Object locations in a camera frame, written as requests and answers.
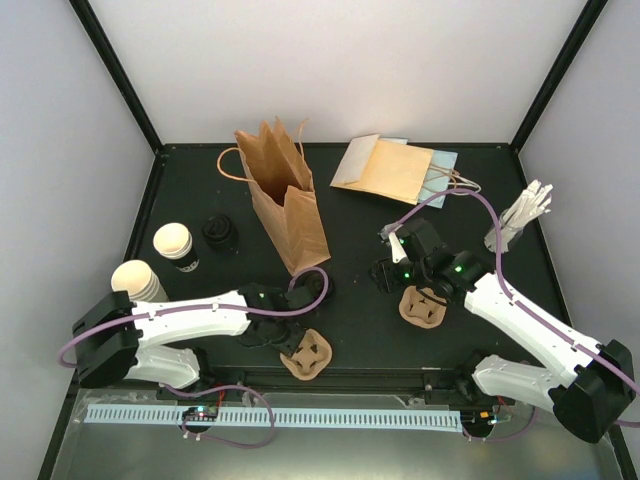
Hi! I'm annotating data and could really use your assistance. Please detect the left black frame post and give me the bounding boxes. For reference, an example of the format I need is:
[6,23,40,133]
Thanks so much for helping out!
[69,0,163,153]

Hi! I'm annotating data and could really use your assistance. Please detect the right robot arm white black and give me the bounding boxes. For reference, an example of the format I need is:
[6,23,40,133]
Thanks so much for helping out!
[371,251,638,444]

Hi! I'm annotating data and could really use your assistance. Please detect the single brown pulp carrier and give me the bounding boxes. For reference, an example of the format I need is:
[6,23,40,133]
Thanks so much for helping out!
[280,329,333,381]

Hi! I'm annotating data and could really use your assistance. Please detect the blue slotted cable duct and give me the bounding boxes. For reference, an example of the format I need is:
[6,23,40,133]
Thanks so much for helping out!
[84,404,463,433]

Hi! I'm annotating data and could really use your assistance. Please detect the brown pulp cup carrier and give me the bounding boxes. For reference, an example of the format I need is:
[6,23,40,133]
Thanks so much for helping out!
[398,286,447,329]

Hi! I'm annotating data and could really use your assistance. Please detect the black frame post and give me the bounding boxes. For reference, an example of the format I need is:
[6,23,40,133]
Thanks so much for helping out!
[510,0,608,153]
[69,0,163,153]

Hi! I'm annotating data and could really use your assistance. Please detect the stacked paper cups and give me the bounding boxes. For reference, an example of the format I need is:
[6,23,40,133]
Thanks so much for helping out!
[111,260,169,302]

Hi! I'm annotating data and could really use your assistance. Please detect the black front mounting rail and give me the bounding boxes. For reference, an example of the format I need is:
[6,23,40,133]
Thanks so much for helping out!
[183,368,516,407]

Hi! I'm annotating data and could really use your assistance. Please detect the black coffee lid near bag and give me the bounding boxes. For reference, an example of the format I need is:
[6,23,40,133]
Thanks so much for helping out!
[297,268,334,304]

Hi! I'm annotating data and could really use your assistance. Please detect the glass with white stirrers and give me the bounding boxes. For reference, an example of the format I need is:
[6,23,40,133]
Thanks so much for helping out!
[484,180,553,254]

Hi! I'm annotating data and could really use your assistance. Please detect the flat blue paper bag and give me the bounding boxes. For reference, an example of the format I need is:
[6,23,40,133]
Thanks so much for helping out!
[418,150,458,202]

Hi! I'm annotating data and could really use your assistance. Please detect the right black frame post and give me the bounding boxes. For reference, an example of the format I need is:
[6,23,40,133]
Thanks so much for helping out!
[510,0,608,153]

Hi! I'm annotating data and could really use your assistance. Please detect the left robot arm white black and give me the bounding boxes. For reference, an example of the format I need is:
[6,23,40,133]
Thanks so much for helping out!
[72,283,316,399]

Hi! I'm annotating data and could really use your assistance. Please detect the black coffee lids stack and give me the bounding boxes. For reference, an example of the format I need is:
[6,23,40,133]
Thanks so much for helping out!
[201,214,238,251]

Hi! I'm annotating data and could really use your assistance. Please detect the paper cup black sleeve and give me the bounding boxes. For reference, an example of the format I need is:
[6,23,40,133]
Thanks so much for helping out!
[153,222,199,273]

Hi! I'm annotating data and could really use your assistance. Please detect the flat white paper bag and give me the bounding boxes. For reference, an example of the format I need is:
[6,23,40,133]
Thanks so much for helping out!
[331,134,380,187]

